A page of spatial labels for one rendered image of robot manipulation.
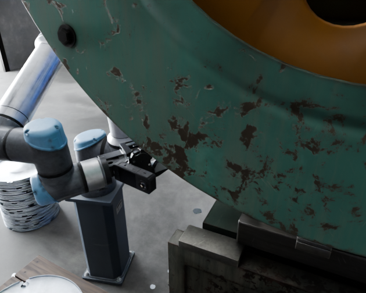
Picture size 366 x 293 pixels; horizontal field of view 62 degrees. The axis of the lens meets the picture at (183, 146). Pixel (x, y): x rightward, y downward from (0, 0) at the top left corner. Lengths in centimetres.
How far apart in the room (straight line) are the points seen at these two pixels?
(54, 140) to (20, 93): 19
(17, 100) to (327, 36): 65
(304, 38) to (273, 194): 15
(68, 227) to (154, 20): 159
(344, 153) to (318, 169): 3
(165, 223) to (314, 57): 148
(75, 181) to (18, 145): 14
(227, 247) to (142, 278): 83
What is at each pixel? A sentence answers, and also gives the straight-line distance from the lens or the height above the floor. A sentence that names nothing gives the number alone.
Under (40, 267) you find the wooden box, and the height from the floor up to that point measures 35.
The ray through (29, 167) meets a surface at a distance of 178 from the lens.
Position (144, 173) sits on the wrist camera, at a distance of 69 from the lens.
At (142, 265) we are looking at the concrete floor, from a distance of 153.
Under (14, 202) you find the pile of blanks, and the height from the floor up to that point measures 19.
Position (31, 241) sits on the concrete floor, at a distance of 180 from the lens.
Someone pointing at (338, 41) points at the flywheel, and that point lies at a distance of 33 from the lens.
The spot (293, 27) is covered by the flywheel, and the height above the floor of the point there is 111.
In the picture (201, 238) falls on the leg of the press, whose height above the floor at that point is 64.
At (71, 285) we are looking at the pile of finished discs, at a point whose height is 39.
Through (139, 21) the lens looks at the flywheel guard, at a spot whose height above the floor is 112.
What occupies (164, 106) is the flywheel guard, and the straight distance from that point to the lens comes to 31.
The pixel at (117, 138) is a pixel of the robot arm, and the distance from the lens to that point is 104.
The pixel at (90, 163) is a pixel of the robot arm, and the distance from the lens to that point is 73.
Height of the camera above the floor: 114
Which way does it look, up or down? 27 degrees down
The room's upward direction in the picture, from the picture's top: straight up
